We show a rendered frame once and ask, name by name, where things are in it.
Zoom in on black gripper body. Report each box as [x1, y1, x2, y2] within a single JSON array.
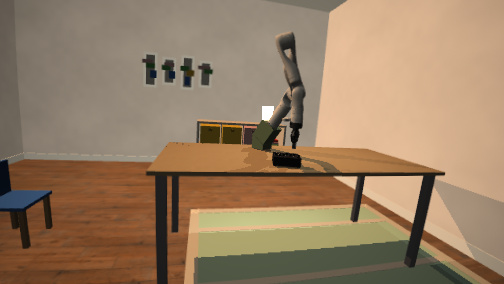
[[290, 122, 303, 138]]

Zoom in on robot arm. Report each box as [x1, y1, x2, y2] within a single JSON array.
[[267, 31, 306, 128]]

